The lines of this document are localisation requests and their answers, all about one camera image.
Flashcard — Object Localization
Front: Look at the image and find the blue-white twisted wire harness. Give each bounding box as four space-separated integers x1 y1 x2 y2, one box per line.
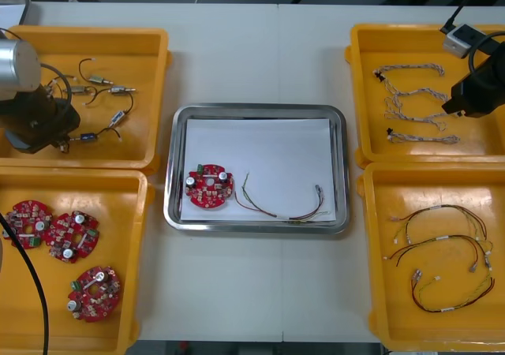
384 108 445 132
383 88 451 114
385 127 461 145
372 63 446 84

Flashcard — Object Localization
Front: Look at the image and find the right arm wrist camera box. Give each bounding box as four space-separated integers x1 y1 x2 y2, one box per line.
441 22 487 59

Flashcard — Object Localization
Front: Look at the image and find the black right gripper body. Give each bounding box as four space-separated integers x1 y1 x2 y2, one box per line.
451 73 481 118

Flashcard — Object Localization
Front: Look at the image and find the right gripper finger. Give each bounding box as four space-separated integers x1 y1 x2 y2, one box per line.
441 94 467 115

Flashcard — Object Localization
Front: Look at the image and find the pile of metal solenoids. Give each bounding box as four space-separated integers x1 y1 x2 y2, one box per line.
46 57 139 129

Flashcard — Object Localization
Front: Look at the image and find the round red circuit board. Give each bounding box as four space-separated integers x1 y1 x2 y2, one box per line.
2 200 54 249
67 265 122 323
185 164 234 211
44 211 99 264

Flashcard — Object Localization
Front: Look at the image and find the white paper sheet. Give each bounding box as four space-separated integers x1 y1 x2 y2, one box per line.
180 117 336 224

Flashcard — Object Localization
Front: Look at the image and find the green-yellow red wire harness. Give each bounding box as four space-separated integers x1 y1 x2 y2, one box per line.
384 234 494 271
410 267 496 313
234 171 331 226
390 204 488 245

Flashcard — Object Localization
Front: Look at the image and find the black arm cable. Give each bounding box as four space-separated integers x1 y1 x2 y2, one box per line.
441 0 505 76
0 211 51 355

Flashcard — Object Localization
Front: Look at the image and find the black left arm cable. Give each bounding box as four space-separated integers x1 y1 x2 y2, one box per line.
0 211 51 355

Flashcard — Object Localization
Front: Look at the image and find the yellow-orange plastic bin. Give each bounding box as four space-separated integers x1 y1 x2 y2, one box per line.
343 23 505 170
357 161 505 354
0 165 155 355
0 24 174 170

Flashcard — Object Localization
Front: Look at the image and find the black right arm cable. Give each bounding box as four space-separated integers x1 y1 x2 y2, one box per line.
441 0 505 76

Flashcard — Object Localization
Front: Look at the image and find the grey metal tray corner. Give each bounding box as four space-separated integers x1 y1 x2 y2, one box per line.
0 0 32 27

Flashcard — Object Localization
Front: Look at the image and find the steel tray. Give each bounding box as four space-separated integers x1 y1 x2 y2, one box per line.
163 102 352 236

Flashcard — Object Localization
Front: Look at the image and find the blue label metal solenoid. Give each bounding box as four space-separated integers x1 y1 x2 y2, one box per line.
69 127 122 143

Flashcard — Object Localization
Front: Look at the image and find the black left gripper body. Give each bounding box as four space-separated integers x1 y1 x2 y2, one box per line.
24 97 82 155

